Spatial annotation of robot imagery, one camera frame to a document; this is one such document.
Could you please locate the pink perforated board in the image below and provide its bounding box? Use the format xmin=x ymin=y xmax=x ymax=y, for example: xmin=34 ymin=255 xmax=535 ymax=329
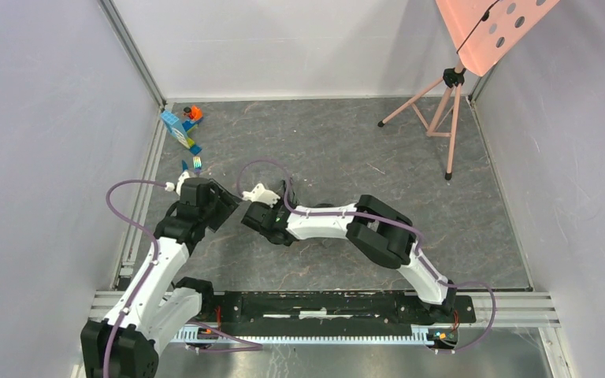
xmin=436 ymin=0 xmax=559 ymax=76

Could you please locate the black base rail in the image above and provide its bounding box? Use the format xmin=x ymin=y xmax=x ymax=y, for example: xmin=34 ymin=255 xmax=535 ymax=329
xmin=194 ymin=290 xmax=477 ymax=337

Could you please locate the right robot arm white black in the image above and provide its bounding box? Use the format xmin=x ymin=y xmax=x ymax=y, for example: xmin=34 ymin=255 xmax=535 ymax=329
xmin=242 ymin=195 xmax=456 ymax=321

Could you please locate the orange toy figure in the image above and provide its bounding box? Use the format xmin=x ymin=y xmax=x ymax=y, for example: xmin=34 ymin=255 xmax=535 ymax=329
xmin=183 ymin=106 xmax=204 ymax=122

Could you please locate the white slotted cable duct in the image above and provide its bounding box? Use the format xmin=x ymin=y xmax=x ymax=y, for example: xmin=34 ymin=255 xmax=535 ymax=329
xmin=170 ymin=324 xmax=458 ymax=347

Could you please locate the grey cloth napkin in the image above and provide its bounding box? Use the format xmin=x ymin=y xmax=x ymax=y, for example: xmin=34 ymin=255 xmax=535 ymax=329
xmin=280 ymin=180 xmax=335 ymax=209

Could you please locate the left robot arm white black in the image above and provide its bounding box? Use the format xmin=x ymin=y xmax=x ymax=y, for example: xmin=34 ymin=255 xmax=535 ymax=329
xmin=80 ymin=172 xmax=241 ymax=377

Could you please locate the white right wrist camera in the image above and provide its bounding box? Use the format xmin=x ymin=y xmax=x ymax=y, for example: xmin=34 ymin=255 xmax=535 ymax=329
xmin=242 ymin=183 xmax=281 ymax=207

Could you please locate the blue toy block stack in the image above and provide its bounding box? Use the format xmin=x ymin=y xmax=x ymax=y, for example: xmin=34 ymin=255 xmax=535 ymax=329
xmin=160 ymin=110 xmax=204 ymax=155

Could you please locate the pink tripod stand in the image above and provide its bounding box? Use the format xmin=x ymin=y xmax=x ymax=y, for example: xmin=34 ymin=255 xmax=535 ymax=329
xmin=377 ymin=60 xmax=466 ymax=181

